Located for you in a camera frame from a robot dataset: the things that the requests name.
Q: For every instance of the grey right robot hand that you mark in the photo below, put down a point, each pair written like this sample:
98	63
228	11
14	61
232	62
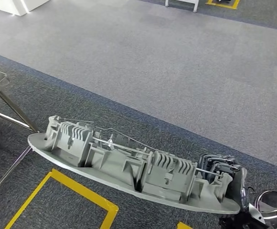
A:
240	189

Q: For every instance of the grey plastic wheel cover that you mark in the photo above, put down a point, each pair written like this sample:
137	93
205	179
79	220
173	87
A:
110	164

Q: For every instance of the yellow floor tape square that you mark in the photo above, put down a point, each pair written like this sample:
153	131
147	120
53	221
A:
235	4
81	189

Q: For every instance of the white table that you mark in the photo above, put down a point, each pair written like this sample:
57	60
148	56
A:
193	4

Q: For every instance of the white lit partition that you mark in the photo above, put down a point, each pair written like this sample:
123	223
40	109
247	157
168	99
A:
14	6

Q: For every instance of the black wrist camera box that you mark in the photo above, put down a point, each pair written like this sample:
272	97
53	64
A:
236	221

